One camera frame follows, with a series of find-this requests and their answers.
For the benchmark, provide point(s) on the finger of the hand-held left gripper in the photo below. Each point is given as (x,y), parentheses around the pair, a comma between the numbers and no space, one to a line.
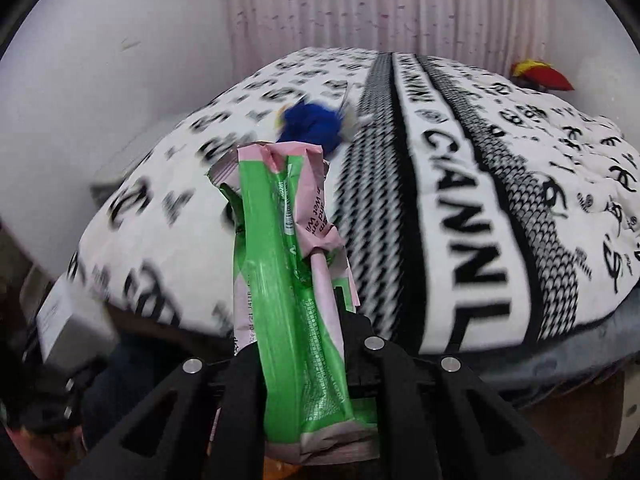
(55,402)

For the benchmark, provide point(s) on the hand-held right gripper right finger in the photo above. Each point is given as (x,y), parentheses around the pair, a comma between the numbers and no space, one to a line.
(380,360)

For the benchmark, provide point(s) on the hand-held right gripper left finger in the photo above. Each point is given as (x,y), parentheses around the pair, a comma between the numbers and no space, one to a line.
(245,375)

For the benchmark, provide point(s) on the green pink wipes packet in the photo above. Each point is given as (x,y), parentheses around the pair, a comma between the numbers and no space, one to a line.
(295,360)

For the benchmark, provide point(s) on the grey cardboard box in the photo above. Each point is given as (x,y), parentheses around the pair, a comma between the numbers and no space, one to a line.
(70,325)

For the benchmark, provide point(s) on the white black printed blanket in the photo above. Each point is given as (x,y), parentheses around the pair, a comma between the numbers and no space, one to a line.
(450,210)

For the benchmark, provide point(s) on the dark grey mattress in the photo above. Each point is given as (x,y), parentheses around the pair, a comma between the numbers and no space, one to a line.
(575,360)

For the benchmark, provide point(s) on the blue plush toy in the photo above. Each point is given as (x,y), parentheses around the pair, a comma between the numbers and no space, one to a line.
(310,125)

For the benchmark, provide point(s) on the red yellow snack bag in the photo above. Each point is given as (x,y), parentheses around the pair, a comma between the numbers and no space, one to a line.
(547,77)

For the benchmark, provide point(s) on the pink patterned curtain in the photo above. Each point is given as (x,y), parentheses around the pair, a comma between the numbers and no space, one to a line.
(350,10)

